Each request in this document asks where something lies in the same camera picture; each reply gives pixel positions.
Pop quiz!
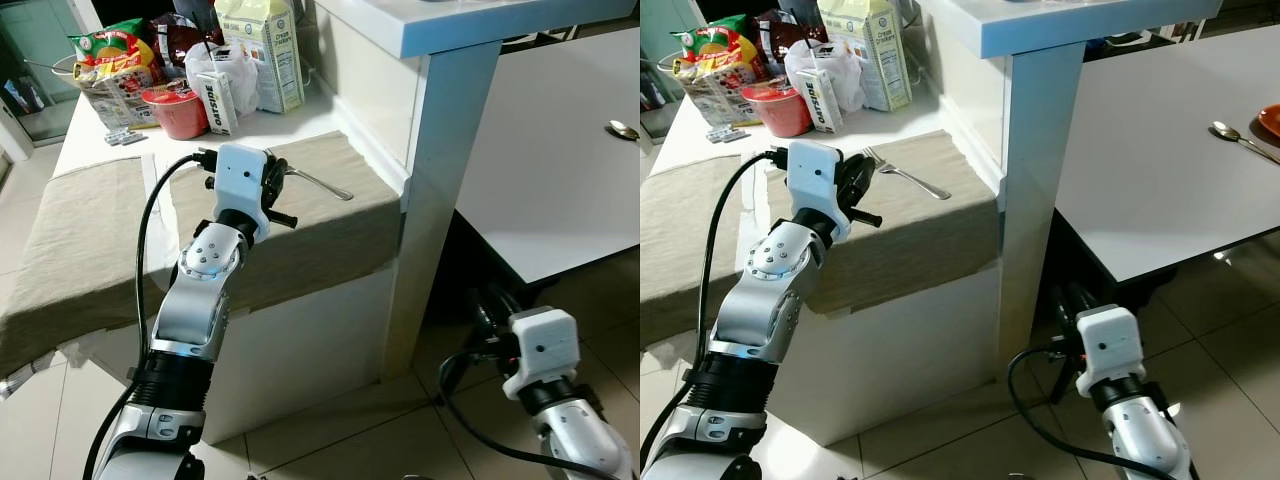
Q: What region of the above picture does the silver metal fork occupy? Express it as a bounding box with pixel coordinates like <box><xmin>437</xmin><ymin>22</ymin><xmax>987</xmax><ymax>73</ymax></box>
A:
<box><xmin>265</xmin><ymin>148</ymin><xmax>354</xmax><ymax>201</ymax></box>
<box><xmin>862</xmin><ymin>146</ymin><xmax>952</xmax><ymax>201</ymax></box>

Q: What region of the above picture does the white Oatside milk carton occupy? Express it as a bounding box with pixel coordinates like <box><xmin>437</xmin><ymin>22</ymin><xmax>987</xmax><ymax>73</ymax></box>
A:
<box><xmin>795</xmin><ymin>68</ymin><xmax>846</xmax><ymax>133</ymax></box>
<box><xmin>197</xmin><ymin>72</ymin><xmax>241</xmax><ymax>136</ymax></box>

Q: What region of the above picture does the red instant noodle cup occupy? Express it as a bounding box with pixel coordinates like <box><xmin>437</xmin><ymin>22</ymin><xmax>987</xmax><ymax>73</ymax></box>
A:
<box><xmin>140</xmin><ymin>84</ymin><xmax>209</xmax><ymax>141</ymax></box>
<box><xmin>740</xmin><ymin>82</ymin><xmax>811</xmax><ymax>139</ymax></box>

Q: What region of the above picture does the white plastic bag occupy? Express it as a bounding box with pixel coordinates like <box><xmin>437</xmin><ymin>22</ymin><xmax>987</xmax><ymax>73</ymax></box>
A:
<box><xmin>785</xmin><ymin>38</ymin><xmax>866</xmax><ymax>113</ymax></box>
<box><xmin>185</xmin><ymin>40</ymin><xmax>263</xmax><ymax>116</ymax></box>

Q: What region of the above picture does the cream crackers box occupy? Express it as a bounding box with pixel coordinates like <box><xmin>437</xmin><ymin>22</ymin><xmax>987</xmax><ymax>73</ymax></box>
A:
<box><xmin>215</xmin><ymin>0</ymin><xmax>306</xmax><ymax>114</ymax></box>
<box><xmin>818</xmin><ymin>0</ymin><xmax>913</xmax><ymax>113</ymax></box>

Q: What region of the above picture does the white raised bar counter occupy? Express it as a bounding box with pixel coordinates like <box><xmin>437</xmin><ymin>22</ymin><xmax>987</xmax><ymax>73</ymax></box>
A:
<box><xmin>920</xmin><ymin>0</ymin><xmax>1226</xmax><ymax>386</ymax></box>
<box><xmin>315</xmin><ymin>0</ymin><xmax>641</xmax><ymax>381</ymax></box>

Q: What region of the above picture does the dark red snack packet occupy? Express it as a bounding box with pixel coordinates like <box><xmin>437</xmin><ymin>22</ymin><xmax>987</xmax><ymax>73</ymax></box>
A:
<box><xmin>150</xmin><ymin>15</ymin><xmax>226</xmax><ymax>66</ymax></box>
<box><xmin>755</xmin><ymin>10</ymin><xmax>829</xmax><ymax>61</ymax></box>

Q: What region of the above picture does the yellow red snack bag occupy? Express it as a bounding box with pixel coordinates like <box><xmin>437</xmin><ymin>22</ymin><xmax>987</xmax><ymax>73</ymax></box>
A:
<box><xmin>68</xmin><ymin>28</ymin><xmax>166</xmax><ymax>91</ymax></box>
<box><xmin>670</xmin><ymin>15</ymin><xmax>766</xmax><ymax>86</ymax></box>

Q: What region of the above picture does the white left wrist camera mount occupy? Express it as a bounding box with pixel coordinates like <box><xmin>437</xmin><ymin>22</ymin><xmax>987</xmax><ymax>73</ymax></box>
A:
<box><xmin>207</xmin><ymin>143</ymin><xmax>271</xmax><ymax>241</ymax></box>
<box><xmin>785</xmin><ymin>140</ymin><xmax>844</xmax><ymax>241</ymax></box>

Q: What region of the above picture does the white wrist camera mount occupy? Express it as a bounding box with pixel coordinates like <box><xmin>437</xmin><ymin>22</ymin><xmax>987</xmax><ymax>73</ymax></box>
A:
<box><xmin>207</xmin><ymin>143</ymin><xmax>271</xmax><ymax>241</ymax></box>
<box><xmin>1075</xmin><ymin>305</ymin><xmax>1146</xmax><ymax>398</ymax></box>
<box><xmin>785</xmin><ymin>140</ymin><xmax>844</xmax><ymax>241</ymax></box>
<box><xmin>502</xmin><ymin>308</ymin><xmax>581</xmax><ymax>401</ymax></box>

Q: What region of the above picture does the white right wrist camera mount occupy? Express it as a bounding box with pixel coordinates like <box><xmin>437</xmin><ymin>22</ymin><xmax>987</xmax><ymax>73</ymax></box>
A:
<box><xmin>1075</xmin><ymin>305</ymin><xmax>1146</xmax><ymax>398</ymax></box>
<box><xmin>502</xmin><ymin>308</ymin><xmax>581</xmax><ymax>401</ymax></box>

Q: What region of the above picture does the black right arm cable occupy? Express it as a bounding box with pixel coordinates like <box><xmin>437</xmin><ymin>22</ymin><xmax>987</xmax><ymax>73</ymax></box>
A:
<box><xmin>437</xmin><ymin>345</ymin><xmax>601</xmax><ymax>480</ymax></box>
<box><xmin>1007</xmin><ymin>345</ymin><xmax>1181</xmax><ymax>480</ymax></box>

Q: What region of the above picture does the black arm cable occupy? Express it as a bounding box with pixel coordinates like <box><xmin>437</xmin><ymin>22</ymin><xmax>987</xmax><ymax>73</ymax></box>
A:
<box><xmin>1007</xmin><ymin>345</ymin><xmax>1181</xmax><ymax>480</ymax></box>
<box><xmin>640</xmin><ymin>150</ymin><xmax>791</xmax><ymax>471</ymax></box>
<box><xmin>437</xmin><ymin>345</ymin><xmax>601</xmax><ymax>480</ymax></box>
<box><xmin>82</xmin><ymin>152</ymin><xmax>216</xmax><ymax>480</ymax></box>

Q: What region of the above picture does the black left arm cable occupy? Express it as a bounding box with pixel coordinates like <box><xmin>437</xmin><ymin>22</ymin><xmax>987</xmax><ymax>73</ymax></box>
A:
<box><xmin>82</xmin><ymin>152</ymin><xmax>216</xmax><ymax>480</ymax></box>
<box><xmin>640</xmin><ymin>150</ymin><xmax>791</xmax><ymax>471</ymax></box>

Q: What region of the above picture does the wire basket with packets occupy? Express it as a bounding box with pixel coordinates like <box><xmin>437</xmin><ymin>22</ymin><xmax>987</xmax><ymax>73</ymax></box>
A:
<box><xmin>50</xmin><ymin>55</ymin><xmax>166</xmax><ymax>131</ymax></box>
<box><xmin>655</xmin><ymin>55</ymin><xmax>761</xmax><ymax>129</ymax></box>

